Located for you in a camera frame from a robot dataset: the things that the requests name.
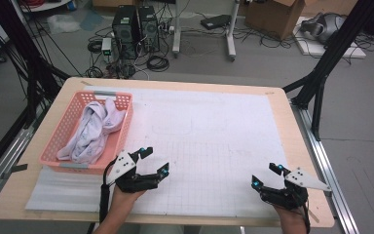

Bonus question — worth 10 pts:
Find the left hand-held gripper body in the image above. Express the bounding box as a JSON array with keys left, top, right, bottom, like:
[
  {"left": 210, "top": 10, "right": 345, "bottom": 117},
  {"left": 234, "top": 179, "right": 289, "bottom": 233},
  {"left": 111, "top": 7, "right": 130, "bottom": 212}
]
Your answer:
[{"left": 105, "top": 149, "right": 161, "bottom": 194}]

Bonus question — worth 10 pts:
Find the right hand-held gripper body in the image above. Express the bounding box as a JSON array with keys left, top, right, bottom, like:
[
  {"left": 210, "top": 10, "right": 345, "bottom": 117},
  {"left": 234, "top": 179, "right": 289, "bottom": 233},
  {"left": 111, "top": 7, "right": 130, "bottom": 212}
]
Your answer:
[{"left": 258, "top": 166, "right": 333, "bottom": 212}]

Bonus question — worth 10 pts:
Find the lilac patterned towel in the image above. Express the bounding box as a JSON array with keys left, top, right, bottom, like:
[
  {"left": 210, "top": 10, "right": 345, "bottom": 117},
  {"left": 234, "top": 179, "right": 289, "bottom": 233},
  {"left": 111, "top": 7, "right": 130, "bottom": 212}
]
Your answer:
[{"left": 56, "top": 97, "right": 127, "bottom": 165}]

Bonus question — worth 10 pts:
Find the pink plastic basket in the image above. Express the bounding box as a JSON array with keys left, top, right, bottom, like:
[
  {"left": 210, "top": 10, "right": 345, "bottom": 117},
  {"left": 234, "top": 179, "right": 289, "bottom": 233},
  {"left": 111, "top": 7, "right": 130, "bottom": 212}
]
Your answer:
[{"left": 38, "top": 91, "right": 134, "bottom": 176}]

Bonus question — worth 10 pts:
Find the person's left hand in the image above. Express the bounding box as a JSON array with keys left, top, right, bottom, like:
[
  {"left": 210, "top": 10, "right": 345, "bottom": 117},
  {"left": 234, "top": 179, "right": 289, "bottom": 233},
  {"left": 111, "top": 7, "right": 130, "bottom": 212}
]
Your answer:
[{"left": 109, "top": 185, "right": 146, "bottom": 215}]

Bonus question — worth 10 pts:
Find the person's right hand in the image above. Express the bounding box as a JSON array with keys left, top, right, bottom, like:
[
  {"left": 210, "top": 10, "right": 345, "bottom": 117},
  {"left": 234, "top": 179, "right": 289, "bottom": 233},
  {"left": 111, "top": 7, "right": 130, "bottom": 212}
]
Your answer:
[{"left": 272, "top": 204, "right": 310, "bottom": 230}]

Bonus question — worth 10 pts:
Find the thin wooden stick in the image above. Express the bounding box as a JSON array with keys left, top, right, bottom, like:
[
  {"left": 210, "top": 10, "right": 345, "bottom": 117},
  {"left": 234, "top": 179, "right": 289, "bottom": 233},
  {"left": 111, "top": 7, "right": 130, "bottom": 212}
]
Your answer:
[{"left": 307, "top": 208, "right": 320, "bottom": 223}]

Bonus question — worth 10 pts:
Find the white grid mat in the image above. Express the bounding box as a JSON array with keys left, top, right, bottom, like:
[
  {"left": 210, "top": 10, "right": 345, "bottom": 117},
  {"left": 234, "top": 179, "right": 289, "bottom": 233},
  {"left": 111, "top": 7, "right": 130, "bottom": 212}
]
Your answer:
[{"left": 24, "top": 85, "right": 303, "bottom": 219}]

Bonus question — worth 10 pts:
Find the small white device green light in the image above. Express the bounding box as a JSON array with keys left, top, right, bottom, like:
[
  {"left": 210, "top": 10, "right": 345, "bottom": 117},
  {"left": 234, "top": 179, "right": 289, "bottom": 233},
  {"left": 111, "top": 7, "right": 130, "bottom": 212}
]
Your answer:
[{"left": 100, "top": 37, "right": 113, "bottom": 62}]

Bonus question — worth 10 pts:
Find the wide black computer tower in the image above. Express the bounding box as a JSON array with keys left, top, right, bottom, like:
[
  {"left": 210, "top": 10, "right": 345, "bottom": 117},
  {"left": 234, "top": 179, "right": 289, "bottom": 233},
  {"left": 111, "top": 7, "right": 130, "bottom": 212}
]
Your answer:
[{"left": 111, "top": 5, "right": 140, "bottom": 60}]

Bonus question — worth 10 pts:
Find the narrow black computer tower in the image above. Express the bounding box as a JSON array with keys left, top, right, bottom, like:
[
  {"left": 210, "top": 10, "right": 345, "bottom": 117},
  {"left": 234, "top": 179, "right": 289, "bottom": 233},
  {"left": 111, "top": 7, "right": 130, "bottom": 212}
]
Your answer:
[{"left": 137, "top": 5, "right": 161, "bottom": 53}]

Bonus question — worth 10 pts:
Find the white metal stand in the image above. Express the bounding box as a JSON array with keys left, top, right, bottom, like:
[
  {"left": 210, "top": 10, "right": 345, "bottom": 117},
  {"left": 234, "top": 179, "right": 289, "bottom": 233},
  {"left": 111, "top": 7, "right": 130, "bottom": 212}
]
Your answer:
[{"left": 171, "top": 0, "right": 242, "bottom": 62}]

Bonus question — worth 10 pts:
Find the white flat board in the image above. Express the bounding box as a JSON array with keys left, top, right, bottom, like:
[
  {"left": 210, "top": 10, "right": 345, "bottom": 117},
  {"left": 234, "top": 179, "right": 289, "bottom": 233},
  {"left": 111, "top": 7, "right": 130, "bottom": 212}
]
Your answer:
[{"left": 293, "top": 16, "right": 367, "bottom": 59}]

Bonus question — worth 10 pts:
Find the blue-grey sheet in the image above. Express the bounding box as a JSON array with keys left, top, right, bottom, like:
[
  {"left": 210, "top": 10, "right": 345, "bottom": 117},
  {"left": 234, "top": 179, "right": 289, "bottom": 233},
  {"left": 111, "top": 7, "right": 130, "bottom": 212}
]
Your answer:
[{"left": 79, "top": 9, "right": 105, "bottom": 32}]

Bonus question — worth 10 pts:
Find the flat black device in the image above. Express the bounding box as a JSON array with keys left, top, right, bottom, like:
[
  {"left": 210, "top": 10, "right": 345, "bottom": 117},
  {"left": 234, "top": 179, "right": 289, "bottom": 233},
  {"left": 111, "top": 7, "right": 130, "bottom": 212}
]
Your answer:
[{"left": 200, "top": 14, "right": 232, "bottom": 31}]

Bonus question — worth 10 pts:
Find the grey rounded device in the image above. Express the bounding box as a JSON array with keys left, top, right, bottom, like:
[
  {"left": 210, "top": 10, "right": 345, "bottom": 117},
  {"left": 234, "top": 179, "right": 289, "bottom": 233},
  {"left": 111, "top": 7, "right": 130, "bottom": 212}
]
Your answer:
[{"left": 300, "top": 12, "right": 347, "bottom": 45}]

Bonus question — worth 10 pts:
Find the open cardboard box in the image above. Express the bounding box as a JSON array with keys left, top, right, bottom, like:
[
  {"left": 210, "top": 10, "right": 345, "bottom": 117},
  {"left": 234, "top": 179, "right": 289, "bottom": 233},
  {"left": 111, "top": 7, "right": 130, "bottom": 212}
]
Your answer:
[{"left": 243, "top": 0, "right": 306, "bottom": 41}]

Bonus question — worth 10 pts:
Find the clear plastic bag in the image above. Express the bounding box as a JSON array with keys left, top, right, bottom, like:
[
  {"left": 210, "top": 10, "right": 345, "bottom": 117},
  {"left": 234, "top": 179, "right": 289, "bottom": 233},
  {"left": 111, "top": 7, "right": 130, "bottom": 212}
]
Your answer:
[{"left": 47, "top": 13, "right": 82, "bottom": 35}]

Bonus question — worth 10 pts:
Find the low cardboard box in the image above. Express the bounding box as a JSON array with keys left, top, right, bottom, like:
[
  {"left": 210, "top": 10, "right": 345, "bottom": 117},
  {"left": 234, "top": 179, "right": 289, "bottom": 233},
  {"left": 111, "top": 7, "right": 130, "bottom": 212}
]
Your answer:
[{"left": 92, "top": 0, "right": 135, "bottom": 8}]

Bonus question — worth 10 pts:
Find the flat cardboard sheet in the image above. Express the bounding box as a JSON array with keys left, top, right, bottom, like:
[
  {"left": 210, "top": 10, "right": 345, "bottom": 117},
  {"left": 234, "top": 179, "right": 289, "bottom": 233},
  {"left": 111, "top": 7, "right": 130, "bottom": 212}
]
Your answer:
[{"left": 301, "top": 0, "right": 359, "bottom": 18}]

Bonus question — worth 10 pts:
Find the round white table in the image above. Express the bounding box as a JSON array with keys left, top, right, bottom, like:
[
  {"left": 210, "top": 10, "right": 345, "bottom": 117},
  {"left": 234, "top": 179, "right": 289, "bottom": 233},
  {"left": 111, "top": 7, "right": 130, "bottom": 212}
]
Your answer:
[{"left": 19, "top": 0, "right": 72, "bottom": 14}]

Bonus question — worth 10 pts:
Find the aluminium rail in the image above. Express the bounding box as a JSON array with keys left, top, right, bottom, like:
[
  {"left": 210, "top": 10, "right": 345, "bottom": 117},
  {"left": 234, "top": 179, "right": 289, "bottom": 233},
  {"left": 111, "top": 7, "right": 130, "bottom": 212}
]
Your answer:
[
  {"left": 0, "top": 106, "right": 47, "bottom": 213},
  {"left": 290, "top": 100, "right": 359, "bottom": 234}
]

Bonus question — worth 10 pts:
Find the black sleeved cable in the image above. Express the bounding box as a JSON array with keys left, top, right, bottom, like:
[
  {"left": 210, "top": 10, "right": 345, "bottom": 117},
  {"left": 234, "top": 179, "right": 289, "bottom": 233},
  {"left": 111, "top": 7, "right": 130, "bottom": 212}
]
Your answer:
[{"left": 89, "top": 157, "right": 120, "bottom": 234}]

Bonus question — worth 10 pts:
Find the thin black cable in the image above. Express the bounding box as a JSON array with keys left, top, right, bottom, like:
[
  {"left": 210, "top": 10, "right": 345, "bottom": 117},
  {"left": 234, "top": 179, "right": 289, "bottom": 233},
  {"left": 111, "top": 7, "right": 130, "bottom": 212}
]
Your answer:
[{"left": 300, "top": 200, "right": 312, "bottom": 234}]

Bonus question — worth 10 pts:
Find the large coiled black cable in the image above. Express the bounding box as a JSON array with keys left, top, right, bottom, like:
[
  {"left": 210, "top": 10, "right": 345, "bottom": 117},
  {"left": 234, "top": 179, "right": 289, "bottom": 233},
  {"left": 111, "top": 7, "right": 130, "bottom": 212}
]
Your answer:
[{"left": 146, "top": 55, "right": 170, "bottom": 73}]

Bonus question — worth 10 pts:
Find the small coiled black cable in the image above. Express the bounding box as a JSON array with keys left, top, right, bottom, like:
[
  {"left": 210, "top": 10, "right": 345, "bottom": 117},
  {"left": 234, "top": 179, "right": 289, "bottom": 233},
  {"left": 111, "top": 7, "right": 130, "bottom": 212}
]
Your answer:
[
  {"left": 87, "top": 40, "right": 103, "bottom": 55},
  {"left": 86, "top": 66, "right": 105, "bottom": 79}
]

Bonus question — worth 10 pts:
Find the black metal frame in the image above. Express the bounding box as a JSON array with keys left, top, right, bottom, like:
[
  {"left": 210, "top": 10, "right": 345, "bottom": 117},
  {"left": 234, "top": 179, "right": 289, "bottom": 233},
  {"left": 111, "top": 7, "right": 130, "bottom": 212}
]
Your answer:
[
  {"left": 281, "top": 0, "right": 374, "bottom": 141},
  {"left": 0, "top": 0, "right": 71, "bottom": 128}
]

